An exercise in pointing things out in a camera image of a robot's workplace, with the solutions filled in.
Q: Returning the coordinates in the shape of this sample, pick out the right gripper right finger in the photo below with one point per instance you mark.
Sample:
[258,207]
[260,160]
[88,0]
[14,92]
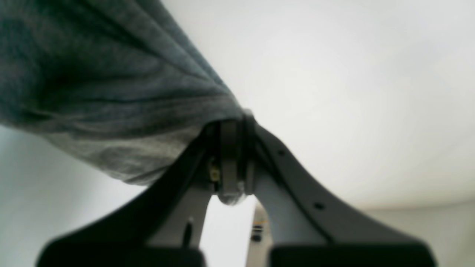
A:
[311,227]

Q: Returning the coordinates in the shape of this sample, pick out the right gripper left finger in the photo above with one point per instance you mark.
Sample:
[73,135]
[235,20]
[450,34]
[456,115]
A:
[161,227]

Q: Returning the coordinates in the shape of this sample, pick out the grey T-shirt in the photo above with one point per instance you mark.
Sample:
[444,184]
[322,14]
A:
[114,83]

